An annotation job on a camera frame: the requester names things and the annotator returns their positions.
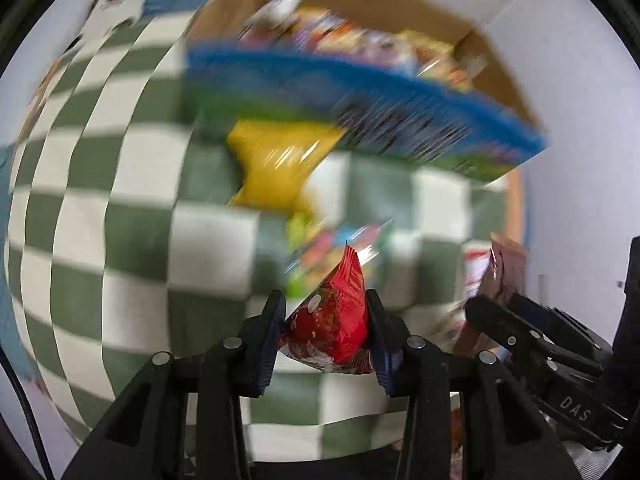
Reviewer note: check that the printed blue cardboard box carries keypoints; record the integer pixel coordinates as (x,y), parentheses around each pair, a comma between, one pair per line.
(350,90)

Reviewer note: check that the yellow chip packet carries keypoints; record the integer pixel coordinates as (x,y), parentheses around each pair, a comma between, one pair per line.
(280,160)

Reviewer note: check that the small white wrapped snack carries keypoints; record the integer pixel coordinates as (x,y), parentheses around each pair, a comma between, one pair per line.
(475,272)

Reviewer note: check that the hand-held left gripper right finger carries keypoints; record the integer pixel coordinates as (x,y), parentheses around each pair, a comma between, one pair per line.
(377,340)

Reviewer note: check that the clear bag of colourful candy balls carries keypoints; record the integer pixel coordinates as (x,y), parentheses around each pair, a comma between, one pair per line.
(335,247)

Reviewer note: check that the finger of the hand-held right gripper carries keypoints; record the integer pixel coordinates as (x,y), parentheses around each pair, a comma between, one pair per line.
(510,335)
(565,330)

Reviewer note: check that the green white checkered blanket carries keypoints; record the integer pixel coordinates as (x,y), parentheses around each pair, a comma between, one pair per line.
(125,240)

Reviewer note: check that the red panda snack packet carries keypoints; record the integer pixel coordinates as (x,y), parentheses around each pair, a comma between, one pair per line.
(335,325)

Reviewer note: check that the brown snack packet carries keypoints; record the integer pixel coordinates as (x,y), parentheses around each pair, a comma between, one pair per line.
(507,270)

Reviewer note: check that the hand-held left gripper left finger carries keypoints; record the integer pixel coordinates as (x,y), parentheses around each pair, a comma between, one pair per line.
(272,340)

